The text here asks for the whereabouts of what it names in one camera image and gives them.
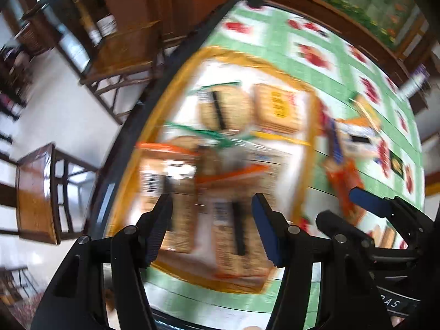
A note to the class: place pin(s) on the wooden sideboard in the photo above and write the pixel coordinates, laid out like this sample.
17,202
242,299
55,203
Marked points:
206,3

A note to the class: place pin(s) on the square cracker packet green edge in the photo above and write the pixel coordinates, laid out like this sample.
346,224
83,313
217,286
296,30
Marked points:
366,108

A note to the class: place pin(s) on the orange printed cracker packet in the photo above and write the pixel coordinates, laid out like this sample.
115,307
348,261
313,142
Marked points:
343,189

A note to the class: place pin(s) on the cracker packet yellow edge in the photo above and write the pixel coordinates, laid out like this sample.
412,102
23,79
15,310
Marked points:
278,110

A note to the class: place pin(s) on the dark green cracker packet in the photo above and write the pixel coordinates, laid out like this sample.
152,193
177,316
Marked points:
397,165

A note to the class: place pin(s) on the dark wooden cabinet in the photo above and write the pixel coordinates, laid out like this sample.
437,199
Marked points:
37,31

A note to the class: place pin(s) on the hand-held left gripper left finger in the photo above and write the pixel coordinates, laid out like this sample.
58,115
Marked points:
158,227

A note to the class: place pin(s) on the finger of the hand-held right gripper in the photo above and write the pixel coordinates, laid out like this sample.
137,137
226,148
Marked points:
369,201
330,221

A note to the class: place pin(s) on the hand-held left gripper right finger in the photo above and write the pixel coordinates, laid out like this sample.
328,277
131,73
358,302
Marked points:
270,237

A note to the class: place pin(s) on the stack of white papers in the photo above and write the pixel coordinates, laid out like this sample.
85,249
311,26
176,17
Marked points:
103,27

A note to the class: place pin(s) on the wooden chair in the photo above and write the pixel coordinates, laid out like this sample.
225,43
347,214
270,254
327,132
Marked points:
127,55
37,196

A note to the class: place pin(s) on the round cracker packet green edge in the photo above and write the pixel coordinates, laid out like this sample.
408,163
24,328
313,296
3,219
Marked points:
223,106

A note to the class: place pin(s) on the cracker packet orange edge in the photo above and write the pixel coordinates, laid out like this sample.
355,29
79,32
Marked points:
233,233
165,178

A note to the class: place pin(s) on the orange snack packet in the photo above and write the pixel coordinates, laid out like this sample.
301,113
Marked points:
357,137

